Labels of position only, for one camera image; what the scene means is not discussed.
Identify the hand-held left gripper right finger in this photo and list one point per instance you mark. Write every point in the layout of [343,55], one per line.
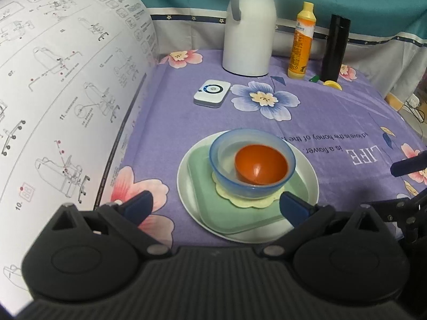
[293,208]

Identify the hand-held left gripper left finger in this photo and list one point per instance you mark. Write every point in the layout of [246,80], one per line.
[138,206]

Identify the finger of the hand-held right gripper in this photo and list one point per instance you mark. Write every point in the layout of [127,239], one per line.
[400,208]
[408,166]

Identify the white round plate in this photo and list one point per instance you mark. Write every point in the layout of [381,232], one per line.
[308,180]

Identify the blue translucent bowl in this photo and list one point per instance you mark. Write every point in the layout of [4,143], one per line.
[253,193]

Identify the pale yellow flower-shaped plate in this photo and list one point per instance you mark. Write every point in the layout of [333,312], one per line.
[243,204]

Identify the orange plastic bowl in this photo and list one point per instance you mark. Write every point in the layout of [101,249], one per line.
[260,163]

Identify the green square plate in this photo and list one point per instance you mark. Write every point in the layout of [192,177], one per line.
[206,203]

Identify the white power strip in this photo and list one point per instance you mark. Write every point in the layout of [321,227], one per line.
[413,100]

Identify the purple floral tablecloth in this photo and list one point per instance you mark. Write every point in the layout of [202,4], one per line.
[333,113]

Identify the small green cap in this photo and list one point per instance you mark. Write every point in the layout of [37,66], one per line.
[314,79]

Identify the white flat electronic device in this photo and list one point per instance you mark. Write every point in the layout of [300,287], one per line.
[212,94]

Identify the black cylindrical bottle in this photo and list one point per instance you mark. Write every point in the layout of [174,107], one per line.
[335,50]

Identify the white printed instruction sheet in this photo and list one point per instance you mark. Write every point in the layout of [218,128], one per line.
[60,90]

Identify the yellow orange plastic bottle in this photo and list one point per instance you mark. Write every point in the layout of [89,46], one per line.
[300,46]

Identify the teal and grey fabric panel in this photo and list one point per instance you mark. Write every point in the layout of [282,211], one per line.
[367,0]

